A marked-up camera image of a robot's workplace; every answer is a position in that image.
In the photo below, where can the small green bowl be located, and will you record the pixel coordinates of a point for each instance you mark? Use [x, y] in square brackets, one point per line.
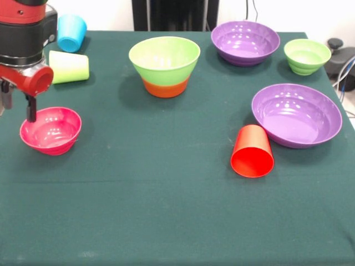
[306, 59]

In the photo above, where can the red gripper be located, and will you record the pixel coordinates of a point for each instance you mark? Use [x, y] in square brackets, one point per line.
[36, 80]

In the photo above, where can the black chair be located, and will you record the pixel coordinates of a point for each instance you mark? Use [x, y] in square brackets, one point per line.
[342, 59]

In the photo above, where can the large green bowl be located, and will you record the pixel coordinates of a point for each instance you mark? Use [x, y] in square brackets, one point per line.
[163, 61]

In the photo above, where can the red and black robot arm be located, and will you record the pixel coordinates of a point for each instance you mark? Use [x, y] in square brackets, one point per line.
[22, 33]

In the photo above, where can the pink bowl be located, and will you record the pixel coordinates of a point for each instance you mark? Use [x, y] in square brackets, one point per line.
[52, 138]

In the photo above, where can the purple bowl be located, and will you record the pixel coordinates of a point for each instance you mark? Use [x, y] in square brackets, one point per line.
[296, 119]
[244, 41]

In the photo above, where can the blue cup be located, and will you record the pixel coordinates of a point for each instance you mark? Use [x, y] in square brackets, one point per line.
[70, 34]

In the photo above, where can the yellow-green cup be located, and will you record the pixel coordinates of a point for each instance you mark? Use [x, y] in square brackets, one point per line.
[70, 69]

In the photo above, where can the dark green tablecloth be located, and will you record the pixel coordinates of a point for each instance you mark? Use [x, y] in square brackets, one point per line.
[166, 207]

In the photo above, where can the orange bowl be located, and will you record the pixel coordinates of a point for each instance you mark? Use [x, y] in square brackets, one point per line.
[166, 90]

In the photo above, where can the red cup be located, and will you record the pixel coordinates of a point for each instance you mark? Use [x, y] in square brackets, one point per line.
[252, 163]

